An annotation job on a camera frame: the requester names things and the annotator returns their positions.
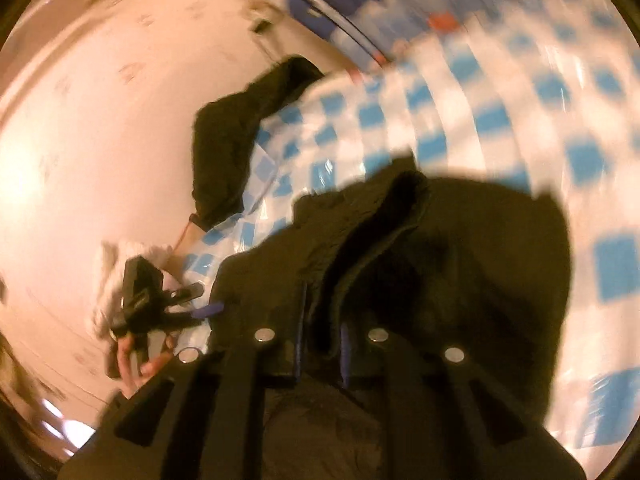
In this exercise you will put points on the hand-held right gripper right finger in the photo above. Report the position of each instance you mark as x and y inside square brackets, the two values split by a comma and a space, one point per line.
[345, 355]

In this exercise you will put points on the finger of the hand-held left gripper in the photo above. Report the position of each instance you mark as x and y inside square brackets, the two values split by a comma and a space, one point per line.
[185, 292]
[200, 313]

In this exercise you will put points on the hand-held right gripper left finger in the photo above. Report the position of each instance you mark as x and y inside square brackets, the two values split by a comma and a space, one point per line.
[301, 345]

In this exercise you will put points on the black puffer jacket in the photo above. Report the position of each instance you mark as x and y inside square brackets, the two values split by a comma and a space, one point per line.
[475, 270]

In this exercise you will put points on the person's left hand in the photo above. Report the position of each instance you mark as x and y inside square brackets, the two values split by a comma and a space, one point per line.
[147, 367]

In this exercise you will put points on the dark hooded coat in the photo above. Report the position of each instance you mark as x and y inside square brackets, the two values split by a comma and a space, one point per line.
[230, 150]

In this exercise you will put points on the blue white checkered plastic sheet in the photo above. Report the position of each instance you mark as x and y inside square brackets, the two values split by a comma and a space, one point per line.
[450, 120]

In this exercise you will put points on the wall outlet with charger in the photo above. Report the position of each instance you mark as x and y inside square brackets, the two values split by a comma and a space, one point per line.
[262, 20]

